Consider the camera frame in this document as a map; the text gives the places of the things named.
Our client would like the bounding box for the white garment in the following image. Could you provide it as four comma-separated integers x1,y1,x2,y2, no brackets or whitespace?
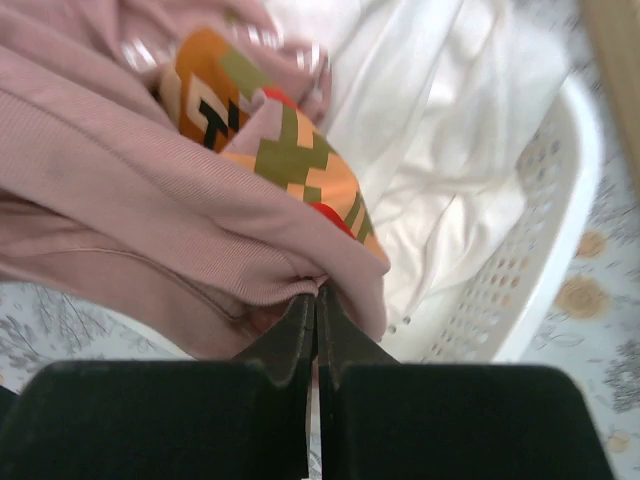
266,0,568,317

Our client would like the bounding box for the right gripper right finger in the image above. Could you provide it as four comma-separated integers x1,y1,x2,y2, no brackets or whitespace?
317,285,398,390

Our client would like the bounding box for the white laundry basket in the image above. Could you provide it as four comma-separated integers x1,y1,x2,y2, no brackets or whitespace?
381,75,604,363

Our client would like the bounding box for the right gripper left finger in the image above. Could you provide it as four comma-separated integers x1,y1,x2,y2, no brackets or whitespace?
233,295,315,388

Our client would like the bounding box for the pink t shirt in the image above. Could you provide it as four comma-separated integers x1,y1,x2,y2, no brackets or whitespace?
1,1,389,359

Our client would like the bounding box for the orange patterned garment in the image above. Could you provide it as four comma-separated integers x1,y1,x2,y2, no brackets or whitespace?
159,28,387,260

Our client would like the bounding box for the floral table mat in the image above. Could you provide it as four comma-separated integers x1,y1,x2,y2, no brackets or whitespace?
21,1,639,452

